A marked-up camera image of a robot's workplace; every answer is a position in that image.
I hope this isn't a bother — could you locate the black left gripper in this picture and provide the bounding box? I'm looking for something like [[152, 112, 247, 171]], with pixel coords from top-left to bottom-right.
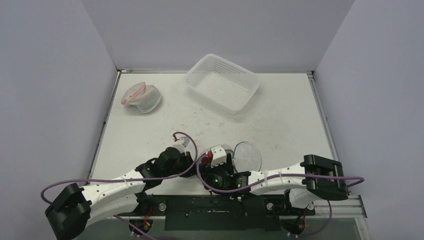
[[163, 151, 201, 178]]

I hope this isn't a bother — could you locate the white mesh laundry bag blue zipper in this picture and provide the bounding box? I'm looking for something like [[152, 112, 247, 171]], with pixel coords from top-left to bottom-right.
[[198, 141, 262, 173]]

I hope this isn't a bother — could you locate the dark red orange bra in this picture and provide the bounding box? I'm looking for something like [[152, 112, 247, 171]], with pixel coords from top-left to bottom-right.
[[200, 155, 213, 165]]

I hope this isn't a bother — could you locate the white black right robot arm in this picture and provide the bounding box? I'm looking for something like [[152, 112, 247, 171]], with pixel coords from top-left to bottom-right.
[[196, 154, 349, 215]]

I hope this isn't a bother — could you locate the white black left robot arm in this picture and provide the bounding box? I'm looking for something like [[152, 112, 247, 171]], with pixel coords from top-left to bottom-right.
[[45, 147, 194, 240]]

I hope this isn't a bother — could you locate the white mesh bag pink zipper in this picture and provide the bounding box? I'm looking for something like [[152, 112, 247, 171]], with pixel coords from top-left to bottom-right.
[[121, 82, 162, 114]]

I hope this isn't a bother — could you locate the white plastic basket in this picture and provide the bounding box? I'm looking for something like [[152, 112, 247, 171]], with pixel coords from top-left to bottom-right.
[[183, 54, 261, 115]]

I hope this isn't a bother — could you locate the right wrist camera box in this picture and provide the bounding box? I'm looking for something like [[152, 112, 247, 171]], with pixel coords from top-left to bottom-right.
[[207, 144, 234, 168]]

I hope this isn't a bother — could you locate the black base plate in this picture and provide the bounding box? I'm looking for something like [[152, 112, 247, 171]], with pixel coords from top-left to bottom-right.
[[123, 195, 316, 231]]

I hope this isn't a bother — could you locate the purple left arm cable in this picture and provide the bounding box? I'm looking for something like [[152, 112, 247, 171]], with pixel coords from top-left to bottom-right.
[[40, 131, 200, 240]]

